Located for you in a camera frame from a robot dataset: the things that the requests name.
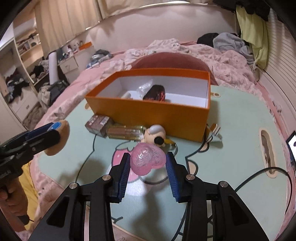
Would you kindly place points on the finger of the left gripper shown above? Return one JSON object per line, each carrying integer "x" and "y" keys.
{"x": 43, "y": 129}

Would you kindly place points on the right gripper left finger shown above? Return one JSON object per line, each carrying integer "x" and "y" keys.
{"x": 119, "y": 174}

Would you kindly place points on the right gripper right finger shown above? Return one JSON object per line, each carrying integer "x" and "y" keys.
{"x": 177, "y": 177}

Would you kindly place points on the brown bear plush coaster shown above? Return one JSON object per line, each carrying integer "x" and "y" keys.
{"x": 60, "y": 141}

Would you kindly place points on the pink heart-shaped case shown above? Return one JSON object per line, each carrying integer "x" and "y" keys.
{"x": 145, "y": 157}

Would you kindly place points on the brown card box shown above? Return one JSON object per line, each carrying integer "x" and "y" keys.
{"x": 99, "y": 124}

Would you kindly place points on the clear plastic wrap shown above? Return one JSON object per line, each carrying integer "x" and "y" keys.
{"x": 143, "y": 89}

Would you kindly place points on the person's left hand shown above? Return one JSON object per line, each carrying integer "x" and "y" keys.
{"x": 14, "y": 198}

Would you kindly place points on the golden perfume bottle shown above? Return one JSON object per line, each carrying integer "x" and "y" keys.
{"x": 132, "y": 133}

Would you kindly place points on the white rolled mat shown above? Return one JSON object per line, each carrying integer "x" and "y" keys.
{"x": 53, "y": 68}

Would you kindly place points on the white bedside drawer cabinet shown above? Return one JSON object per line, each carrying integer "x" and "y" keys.
{"x": 74, "y": 65}

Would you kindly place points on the white charger plug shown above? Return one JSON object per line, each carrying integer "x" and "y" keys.
{"x": 214, "y": 133}

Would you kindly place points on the mint green lap table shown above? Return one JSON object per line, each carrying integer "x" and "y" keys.
{"x": 149, "y": 210}

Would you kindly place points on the white shelf unit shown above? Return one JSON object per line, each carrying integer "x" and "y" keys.
{"x": 21, "y": 50}

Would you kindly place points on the white paper sachet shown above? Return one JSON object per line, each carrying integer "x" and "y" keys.
{"x": 126, "y": 95}

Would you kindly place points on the orange cardboard box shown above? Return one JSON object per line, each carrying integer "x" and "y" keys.
{"x": 183, "y": 114}

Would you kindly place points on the grey clothes by cabinet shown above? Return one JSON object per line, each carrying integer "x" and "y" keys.
{"x": 99, "y": 56}

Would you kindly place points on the small orange box on shelf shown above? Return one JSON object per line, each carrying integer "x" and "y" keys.
{"x": 85, "y": 46}

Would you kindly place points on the black red patterned pouch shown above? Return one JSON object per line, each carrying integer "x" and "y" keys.
{"x": 156, "y": 92}

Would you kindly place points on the beige curtain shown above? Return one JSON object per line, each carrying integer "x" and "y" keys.
{"x": 109, "y": 25}

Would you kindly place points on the pink floral duvet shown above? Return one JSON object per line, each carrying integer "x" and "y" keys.
{"x": 86, "y": 155}

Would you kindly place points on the dark red pillow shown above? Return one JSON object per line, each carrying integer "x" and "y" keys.
{"x": 172, "y": 60}

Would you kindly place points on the black clothes on bed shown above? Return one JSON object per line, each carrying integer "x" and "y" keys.
{"x": 207, "y": 39}

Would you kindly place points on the grey blue clothes pile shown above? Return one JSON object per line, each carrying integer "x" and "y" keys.
{"x": 228, "y": 41}

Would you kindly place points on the light green hanging garment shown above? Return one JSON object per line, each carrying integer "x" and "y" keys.
{"x": 254, "y": 31}

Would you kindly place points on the black hanging clothes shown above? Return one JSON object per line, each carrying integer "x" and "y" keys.
{"x": 258, "y": 7}

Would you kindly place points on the small cartoon figurine keychain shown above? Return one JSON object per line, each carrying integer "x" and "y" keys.
{"x": 156, "y": 135}

